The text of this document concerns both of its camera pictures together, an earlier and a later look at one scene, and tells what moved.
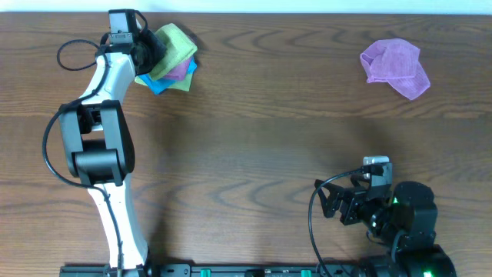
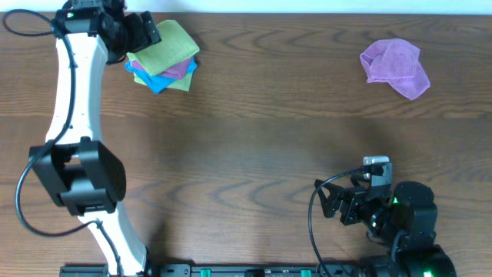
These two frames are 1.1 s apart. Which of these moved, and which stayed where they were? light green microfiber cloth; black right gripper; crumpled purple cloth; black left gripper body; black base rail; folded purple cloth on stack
Moved: black left gripper body; light green microfiber cloth
Stayed: folded purple cloth on stack; black right gripper; black base rail; crumpled purple cloth
